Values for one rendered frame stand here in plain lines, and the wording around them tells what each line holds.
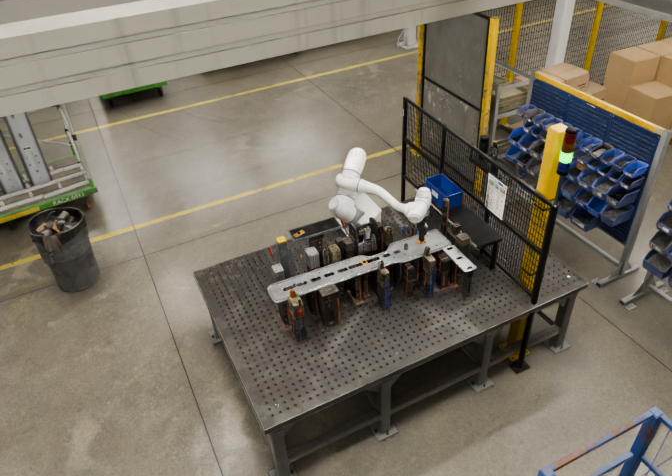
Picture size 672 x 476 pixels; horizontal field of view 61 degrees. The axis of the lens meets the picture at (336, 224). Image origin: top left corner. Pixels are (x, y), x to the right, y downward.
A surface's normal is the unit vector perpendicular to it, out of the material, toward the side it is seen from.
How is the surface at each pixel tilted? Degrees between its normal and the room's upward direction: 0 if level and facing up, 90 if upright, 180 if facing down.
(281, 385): 0
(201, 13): 90
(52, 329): 0
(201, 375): 0
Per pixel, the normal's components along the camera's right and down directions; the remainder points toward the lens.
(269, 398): -0.05, -0.80
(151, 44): 0.45, 0.51
